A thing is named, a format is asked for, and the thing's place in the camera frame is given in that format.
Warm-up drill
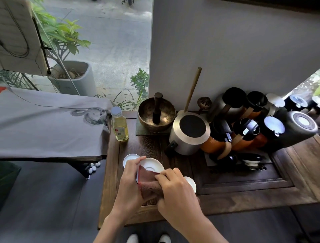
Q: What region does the person's right hand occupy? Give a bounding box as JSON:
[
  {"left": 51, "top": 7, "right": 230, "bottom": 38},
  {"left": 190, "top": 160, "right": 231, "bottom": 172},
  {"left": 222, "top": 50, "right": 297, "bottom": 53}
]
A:
[{"left": 154, "top": 168, "right": 208, "bottom": 235}]

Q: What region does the dark wooden mallet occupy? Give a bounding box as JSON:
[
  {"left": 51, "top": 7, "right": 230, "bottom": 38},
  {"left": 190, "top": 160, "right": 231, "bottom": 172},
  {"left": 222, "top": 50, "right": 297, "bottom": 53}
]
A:
[{"left": 152, "top": 92, "right": 163, "bottom": 125}]

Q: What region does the long bamboo pole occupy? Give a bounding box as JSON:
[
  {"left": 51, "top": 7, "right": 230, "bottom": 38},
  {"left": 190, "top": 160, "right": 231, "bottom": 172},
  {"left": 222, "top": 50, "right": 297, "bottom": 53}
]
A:
[{"left": 184, "top": 67, "right": 202, "bottom": 113}]

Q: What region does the grey ink-painted cloth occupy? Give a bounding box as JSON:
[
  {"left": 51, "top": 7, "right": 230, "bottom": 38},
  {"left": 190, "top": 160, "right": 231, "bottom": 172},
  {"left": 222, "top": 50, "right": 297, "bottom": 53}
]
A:
[{"left": 0, "top": 86, "right": 117, "bottom": 159}]

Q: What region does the dark wooden side table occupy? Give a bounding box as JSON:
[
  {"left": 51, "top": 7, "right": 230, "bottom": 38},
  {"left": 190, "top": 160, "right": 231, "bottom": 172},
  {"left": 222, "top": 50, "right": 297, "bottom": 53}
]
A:
[{"left": 97, "top": 110, "right": 320, "bottom": 230}]

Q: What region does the brass singing bowl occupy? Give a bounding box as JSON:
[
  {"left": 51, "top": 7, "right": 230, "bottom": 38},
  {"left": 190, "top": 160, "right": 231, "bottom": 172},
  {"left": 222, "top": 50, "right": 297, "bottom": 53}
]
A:
[{"left": 138, "top": 97, "right": 176, "bottom": 133}]

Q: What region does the silver jug with white top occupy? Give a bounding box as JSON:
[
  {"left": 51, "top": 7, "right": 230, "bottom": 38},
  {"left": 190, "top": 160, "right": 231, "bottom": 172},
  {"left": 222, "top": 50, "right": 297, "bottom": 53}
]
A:
[{"left": 261, "top": 93, "right": 286, "bottom": 117}]

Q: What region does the dried lotus pod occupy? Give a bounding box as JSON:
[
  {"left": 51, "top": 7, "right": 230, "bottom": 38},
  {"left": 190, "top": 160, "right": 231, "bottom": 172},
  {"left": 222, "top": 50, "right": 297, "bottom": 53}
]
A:
[{"left": 197, "top": 96, "right": 212, "bottom": 112}]

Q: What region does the white canvas board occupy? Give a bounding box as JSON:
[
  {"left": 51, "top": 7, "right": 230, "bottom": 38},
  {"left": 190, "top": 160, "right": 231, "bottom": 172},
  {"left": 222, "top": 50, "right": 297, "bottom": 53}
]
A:
[{"left": 0, "top": 0, "right": 48, "bottom": 77}]

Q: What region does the dark green square mat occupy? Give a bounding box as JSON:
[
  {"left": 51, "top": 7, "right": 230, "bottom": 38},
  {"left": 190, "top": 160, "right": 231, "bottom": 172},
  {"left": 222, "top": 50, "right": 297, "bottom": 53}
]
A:
[{"left": 135, "top": 119, "right": 173, "bottom": 137}]

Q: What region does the thin grey rod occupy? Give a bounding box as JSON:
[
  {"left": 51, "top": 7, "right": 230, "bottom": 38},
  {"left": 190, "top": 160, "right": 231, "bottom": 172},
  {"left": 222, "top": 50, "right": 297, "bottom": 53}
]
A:
[{"left": 32, "top": 10, "right": 81, "bottom": 96}]

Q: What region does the dark jug with pale lid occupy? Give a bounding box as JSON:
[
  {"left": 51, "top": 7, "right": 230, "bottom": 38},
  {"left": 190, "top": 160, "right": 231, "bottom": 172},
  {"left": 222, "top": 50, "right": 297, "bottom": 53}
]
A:
[{"left": 284, "top": 94, "right": 309, "bottom": 112}]

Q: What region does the reddish brown cloth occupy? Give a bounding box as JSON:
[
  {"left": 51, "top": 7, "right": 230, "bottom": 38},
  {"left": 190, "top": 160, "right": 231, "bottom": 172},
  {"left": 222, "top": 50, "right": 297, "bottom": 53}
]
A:
[{"left": 137, "top": 165, "right": 164, "bottom": 201}]

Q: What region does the white saucer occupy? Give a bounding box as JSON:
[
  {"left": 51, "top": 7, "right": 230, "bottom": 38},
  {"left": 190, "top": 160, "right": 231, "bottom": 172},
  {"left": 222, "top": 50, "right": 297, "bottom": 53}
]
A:
[
  {"left": 136, "top": 158, "right": 165, "bottom": 185},
  {"left": 183, "top": 176, "right": 197, "bottom": 194},
  {"left": 123, "top": 153, "right": 140, "bottom": 169}
]

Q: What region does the grey concrete planter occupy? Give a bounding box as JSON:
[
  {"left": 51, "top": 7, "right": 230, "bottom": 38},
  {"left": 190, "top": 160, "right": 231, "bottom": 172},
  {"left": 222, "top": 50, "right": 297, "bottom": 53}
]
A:
[{"left": 49, "top": 60, "right": 97, "bottom": 97}]

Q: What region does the broad-leaf potted plant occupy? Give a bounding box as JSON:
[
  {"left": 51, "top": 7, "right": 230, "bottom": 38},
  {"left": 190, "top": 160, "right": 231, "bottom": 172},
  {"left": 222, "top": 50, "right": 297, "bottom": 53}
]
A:
[{"left": 31, "top": 0, "right": 92, "bottom": 75}]

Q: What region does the white bowl with black lid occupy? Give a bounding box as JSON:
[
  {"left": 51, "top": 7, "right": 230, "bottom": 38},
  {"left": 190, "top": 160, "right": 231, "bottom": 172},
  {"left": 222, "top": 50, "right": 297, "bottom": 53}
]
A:
[{"left": 240, "top": 153, "right": 264, "bottom": 168}]

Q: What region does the cluster of white pebbles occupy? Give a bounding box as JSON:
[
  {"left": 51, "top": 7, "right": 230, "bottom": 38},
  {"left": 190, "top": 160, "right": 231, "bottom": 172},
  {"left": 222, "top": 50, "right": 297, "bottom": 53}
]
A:
[{"left": 84, "top": 161, "right": 101, "bottom": 176}]

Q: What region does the narrow-leaf green plant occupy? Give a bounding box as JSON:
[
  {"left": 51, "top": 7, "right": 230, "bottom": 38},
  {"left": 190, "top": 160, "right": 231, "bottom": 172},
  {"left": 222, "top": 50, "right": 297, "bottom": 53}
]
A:
[{"left": 0, "top": 70, "right": 38, "bottom": 91}]

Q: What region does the bottle of yellow liquid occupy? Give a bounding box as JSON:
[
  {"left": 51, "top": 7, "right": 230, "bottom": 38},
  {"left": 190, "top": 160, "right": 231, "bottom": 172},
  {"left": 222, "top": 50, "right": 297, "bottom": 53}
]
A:
[{"left": 110, "top": 106, "right": 129, "bottom": 142}]

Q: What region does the black jug with white lid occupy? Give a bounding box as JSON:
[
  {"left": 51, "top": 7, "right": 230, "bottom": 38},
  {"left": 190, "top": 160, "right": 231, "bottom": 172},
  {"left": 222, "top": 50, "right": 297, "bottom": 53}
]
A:
[{"left": 260, "top": 115, "right": 286, "bottom": 153}]

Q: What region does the person's left hand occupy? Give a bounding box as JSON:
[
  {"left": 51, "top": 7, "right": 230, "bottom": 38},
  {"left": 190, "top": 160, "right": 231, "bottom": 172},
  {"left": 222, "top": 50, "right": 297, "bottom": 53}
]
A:
[{"left": 108, "top": 156, "right": 147, "bottom": 223}]

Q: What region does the long-bladed grass plant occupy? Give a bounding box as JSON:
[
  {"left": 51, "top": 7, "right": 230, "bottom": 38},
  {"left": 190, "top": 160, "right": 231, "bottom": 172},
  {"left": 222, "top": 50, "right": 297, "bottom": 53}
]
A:
[{"left": 94, "top": 89, "right": 148, "bottom": 112}]

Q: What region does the orange jug with black lid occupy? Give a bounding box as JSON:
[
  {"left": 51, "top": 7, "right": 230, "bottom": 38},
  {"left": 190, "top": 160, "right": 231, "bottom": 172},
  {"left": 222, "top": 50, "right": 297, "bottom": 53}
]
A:
[
  {"left": 200, "top": 120, "right": 234, "bottom": 161},
  {"left": 240, "top": 91, "right": 268, "bottom": 119},
  {"left": 231, "top": 117, "right": 268, "bottom": 152}
]

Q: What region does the silver canister with black lid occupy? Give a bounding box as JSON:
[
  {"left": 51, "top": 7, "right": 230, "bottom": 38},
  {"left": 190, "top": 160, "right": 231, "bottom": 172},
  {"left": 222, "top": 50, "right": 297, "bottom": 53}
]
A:
[{"left": 165, "top": 112, "right": 211, "bottom": 156}]

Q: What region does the low dark wooden bench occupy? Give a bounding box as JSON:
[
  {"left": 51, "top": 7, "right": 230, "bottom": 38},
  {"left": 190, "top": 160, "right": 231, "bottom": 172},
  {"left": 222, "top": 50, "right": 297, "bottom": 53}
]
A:
[{"left": 0, "top": 155, "right": 107, "bottom": 180}]

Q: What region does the small green shrub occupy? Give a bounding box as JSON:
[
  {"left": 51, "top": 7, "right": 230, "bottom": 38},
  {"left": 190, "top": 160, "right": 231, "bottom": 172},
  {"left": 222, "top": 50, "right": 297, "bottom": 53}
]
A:
[{"left": 129, "top": 68, "right": 150, "bottom": 99}]

